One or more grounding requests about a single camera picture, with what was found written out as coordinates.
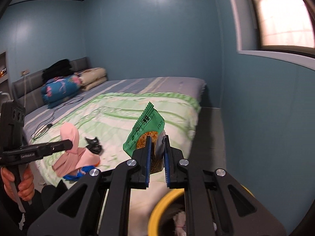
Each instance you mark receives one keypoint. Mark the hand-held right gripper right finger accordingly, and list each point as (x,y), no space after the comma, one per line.
(167,162)

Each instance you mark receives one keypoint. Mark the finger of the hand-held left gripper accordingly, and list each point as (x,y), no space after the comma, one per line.
(44,150)

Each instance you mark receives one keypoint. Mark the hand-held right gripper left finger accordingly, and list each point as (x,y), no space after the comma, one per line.
(147,159)

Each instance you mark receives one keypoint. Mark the pink cloth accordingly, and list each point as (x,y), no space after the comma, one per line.
(71,134)

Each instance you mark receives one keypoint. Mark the green snack packet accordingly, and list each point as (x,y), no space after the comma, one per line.
(147,123)

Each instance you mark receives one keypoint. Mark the black bin with yellow rim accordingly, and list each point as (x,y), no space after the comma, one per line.
(157,211)

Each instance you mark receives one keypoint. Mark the person's left hand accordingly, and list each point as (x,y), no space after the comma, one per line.
(27,186)

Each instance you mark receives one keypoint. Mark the blue plastic bag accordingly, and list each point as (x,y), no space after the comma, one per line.
(73,174)

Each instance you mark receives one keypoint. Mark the person's dark clothing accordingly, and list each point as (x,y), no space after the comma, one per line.
(49,196)

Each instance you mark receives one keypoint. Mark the grey padded headboard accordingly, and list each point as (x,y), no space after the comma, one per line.
(32,83)

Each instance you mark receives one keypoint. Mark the black crumpled plastic bag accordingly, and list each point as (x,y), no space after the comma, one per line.
(94,150)
(92,140)

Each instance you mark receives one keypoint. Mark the blue floral folded quilt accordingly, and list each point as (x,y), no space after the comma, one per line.
(61,88)

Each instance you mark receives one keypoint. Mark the black clothes pile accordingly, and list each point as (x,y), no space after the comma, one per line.
(57,70)

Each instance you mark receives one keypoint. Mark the beige folded quilt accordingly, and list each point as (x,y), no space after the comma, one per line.
(94,77)

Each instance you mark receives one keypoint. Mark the window with grey sill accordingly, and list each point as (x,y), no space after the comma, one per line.
(283,17)

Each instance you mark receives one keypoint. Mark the grey bed frame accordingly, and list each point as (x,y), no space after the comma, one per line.
(209,127)

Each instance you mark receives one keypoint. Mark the wall shelf niche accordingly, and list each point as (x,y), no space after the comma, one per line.
(3,73)

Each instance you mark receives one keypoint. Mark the white wall socket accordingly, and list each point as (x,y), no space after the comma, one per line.
(25,73)

